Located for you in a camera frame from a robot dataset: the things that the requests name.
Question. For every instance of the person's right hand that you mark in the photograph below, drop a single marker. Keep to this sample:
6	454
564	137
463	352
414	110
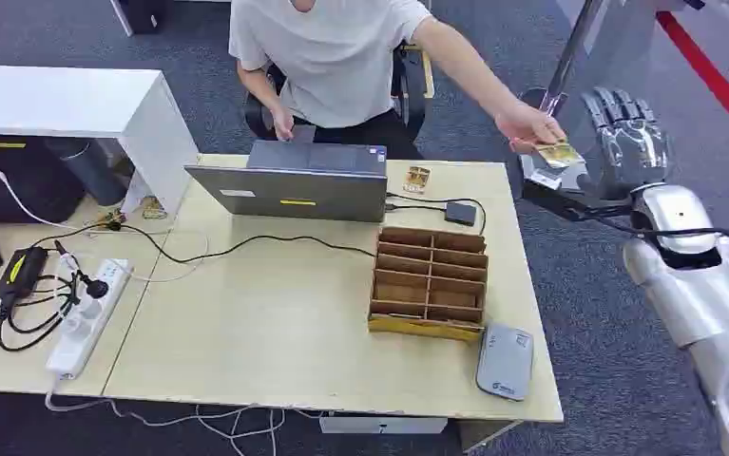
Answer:
283	124

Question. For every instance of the person's left hand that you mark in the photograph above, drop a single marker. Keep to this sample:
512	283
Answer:
531	129

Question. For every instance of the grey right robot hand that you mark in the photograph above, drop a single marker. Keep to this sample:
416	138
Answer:
631	148

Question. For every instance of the yellow printed card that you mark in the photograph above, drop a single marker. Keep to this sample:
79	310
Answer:
559	154

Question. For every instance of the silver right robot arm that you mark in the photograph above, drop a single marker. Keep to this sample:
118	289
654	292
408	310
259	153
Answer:
698	283

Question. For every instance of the grey laptop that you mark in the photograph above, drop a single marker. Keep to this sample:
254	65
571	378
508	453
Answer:
301	182

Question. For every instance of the person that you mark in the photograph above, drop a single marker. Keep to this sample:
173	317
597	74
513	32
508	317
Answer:
332	63

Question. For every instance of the silver metal pole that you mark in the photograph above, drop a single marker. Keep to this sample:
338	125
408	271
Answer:
575	50

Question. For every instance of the small black hub box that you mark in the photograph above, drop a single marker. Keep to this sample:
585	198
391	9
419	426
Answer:
460	214

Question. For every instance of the orange printed card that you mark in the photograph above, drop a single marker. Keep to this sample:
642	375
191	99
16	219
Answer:
416	179

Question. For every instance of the black office chair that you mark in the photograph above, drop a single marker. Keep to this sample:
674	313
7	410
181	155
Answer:
409	88

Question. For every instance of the black cabinet base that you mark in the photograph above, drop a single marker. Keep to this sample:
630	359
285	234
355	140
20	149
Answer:
147	14

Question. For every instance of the wooden card box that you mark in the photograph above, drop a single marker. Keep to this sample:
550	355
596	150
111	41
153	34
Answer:
428	283

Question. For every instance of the grey waste bin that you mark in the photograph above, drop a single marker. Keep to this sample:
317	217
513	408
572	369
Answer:
90	170

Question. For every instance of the white side table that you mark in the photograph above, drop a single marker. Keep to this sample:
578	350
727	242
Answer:
80	104

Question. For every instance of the grey external drive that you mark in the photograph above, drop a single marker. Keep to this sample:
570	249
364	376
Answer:
505	362

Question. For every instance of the black plug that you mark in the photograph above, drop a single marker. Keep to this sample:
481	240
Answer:
94	288

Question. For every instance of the black computer case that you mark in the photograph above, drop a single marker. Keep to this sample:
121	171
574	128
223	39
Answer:
18	179

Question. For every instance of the white power strip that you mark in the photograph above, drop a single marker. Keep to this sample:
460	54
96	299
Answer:
90	318

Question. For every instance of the black power adapter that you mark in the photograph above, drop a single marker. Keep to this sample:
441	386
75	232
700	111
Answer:
19	272

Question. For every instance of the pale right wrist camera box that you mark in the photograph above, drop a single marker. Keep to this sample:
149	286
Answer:
550	175

